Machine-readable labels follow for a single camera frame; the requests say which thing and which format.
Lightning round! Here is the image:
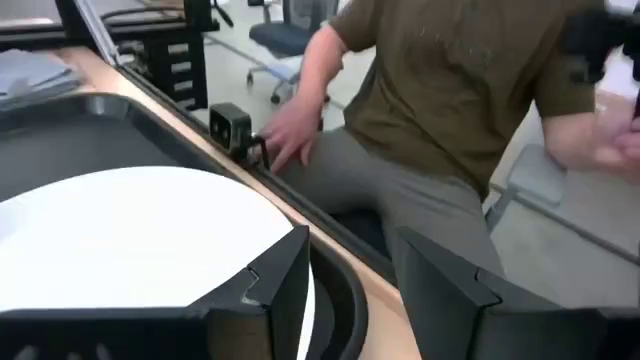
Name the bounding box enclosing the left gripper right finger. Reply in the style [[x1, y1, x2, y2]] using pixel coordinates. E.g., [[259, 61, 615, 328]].
[[397, 227, 601, 360]]

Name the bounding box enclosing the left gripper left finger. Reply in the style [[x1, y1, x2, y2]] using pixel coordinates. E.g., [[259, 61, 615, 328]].
[[187, 225, 312, 360]]

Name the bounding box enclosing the white round plate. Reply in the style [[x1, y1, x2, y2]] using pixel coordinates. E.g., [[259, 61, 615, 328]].
[[0, 165, 317, 360]]

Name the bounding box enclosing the black plastic tray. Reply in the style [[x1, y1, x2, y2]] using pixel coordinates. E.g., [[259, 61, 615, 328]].
[[0, 92, 370, 360]]

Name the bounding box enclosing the grey napkin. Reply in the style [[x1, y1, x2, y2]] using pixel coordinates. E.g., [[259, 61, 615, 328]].
[[0, 48, 84, 109]]

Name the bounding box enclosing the grey padded stool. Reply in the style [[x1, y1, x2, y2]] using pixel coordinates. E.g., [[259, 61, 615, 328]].
[[484, 143, 569, 234]]

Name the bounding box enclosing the person's hand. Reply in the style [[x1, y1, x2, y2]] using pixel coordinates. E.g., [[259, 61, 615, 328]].
[[258, 97, 324, 175], [592, 107, 640, 181]]

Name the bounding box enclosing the person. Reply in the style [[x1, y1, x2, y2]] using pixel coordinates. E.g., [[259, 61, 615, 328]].
[[259, 0, 640, 311]]

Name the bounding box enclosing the blue office chair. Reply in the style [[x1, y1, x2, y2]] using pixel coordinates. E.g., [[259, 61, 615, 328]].
[[245, 0, 351, 106]]

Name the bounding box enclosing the black slotted rack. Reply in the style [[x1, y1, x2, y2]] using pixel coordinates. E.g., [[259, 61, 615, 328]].
[[142, 27, 210, 111]]

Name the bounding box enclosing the black blurry device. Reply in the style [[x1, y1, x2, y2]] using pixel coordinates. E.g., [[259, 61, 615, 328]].
[[562, 7, 640, 86]]

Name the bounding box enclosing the dark grey desk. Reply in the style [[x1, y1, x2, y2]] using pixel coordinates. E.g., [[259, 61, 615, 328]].
[[0, 0, 221, 51]]

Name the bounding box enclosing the black boxy camera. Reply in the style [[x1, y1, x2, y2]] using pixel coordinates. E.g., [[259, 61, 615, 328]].
[[208, 101, 271, 171]]

